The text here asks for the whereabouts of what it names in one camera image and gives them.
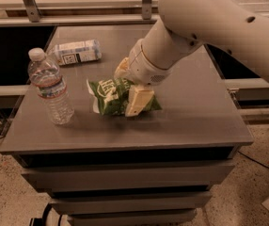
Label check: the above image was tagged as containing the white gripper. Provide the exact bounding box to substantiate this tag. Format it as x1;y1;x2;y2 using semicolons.
114;39;172;117

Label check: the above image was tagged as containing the green jalapeno chip bag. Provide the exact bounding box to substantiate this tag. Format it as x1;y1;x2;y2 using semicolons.
87;78;162;117

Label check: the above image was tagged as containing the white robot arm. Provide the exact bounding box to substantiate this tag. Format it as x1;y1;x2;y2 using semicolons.
115;0;269;89

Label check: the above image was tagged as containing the clear plastic water bottle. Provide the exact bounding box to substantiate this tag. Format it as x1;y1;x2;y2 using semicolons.
28;48;74;125

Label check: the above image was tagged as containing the white blue drink carton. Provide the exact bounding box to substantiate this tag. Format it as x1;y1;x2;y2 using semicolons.
48;40;102;66

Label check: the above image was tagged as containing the grey drawer cabinet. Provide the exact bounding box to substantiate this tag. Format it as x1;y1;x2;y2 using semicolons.
0;25;253;226

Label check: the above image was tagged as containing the metal railing frame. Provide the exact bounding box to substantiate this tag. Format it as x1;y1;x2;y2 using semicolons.
0;0;269;28

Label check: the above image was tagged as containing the black floor cable right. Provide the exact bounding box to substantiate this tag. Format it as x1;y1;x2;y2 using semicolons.
237;150;269;171

